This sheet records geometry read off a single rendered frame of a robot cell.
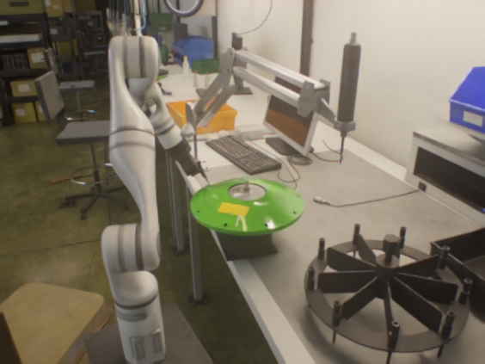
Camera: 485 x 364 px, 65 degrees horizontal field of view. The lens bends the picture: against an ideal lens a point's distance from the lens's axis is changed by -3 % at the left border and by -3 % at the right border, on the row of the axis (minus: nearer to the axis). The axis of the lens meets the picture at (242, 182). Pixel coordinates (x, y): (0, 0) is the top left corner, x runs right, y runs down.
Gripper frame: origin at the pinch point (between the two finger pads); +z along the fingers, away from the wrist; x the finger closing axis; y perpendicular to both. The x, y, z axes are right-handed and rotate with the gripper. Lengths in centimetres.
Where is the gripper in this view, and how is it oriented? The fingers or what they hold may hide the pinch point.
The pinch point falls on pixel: (207, 180)
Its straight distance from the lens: 133.9
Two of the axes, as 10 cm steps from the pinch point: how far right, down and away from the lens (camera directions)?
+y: -8.6, 5.1, 0.0
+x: 2.3, 4.1, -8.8
